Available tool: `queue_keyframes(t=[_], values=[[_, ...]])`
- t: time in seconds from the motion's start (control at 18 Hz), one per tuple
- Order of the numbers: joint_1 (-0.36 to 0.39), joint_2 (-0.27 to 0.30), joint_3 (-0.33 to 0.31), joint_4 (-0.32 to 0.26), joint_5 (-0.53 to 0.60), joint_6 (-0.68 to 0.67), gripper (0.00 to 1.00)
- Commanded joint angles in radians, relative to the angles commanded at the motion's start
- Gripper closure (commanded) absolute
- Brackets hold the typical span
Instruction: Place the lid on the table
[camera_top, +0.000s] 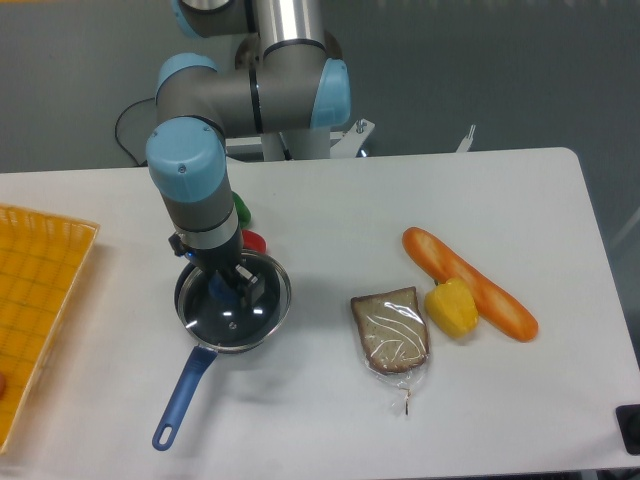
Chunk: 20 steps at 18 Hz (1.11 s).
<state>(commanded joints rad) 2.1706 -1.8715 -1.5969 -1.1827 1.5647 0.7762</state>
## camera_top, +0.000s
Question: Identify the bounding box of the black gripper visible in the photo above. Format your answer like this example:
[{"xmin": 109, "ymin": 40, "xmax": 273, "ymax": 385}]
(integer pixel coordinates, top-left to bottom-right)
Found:
[{"xmin": 168, "ymin": 231, "xmax": 265, "ymax": 306}]

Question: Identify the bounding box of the glass lid with blue knob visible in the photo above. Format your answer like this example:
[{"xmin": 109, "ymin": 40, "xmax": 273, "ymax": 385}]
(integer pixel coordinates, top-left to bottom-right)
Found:
[{"xmin": 174, "ymin": 250, "xmax": 292, "ymax": 353}]

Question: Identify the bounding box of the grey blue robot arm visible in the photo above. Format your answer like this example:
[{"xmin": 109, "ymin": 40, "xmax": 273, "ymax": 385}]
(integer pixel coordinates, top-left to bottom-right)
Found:
[{"xmin": 146, "ymin": 1, "xmax": 351, "ymax": 303}]

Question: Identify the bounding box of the red bell pepper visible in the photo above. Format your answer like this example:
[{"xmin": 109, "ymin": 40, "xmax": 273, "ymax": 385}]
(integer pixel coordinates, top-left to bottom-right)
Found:
[{"xmin": 242, "ymin": 229, "xmax": 267, "ymax": 253}]

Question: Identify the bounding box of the green bell pepper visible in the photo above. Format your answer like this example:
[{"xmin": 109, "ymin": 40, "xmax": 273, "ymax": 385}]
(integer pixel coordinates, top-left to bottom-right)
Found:
[{"xmin": 232, "ymin": 192, "xmax": 252, "ymax": 229}]

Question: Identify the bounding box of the bread slice in plastic bag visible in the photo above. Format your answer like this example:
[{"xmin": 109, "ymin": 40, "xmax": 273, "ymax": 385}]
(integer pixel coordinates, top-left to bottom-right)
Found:
[{"xmin": 350, "ymin": 286, "xmax": 431, "ymax": 416}]

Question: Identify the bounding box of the yellow bell pepper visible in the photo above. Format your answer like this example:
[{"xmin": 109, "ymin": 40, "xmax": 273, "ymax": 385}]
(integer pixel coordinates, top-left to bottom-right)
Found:
[{"xmin": 424, "ymin": 278, "xmax": 479, "ymax": 339}]

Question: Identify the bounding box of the yellow woven basket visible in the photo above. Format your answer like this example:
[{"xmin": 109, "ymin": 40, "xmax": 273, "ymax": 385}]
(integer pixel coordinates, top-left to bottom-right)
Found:
[{"xmin": 1, "ymin": 204, "xmax": 100, "ymax": 453}]

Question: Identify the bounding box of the orange baguette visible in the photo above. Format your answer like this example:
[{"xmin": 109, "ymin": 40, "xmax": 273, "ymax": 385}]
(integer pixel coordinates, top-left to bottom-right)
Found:
[{"xmin": 402, "ymin": 227, "xmax": 539, "ymax": 342}]

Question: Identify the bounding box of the black device at table corner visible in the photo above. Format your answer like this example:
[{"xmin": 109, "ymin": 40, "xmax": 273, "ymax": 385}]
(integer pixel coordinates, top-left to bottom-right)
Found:
[{"xmin": 615, "ymin": 404, "xmax": 640, "ymax": 456}]

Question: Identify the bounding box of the dark pan with blue handle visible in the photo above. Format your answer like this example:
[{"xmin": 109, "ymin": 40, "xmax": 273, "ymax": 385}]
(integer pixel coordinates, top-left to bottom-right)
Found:
[{"xmin": 151, "ymin": 259, "xmax": 292, "ymax": 451}]

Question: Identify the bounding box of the black cable on floor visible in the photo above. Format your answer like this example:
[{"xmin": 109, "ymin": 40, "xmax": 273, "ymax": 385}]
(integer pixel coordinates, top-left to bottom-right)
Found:
[{"xmin": 114, "ymin": 96, "xmax": 160, "ymax": 167}]

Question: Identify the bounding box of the white table bracket right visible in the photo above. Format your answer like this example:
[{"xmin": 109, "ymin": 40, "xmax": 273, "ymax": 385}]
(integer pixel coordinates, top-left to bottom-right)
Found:
[{"xmin": 456, "ymin": 124, "xmax": 476, "ymax": 153}]

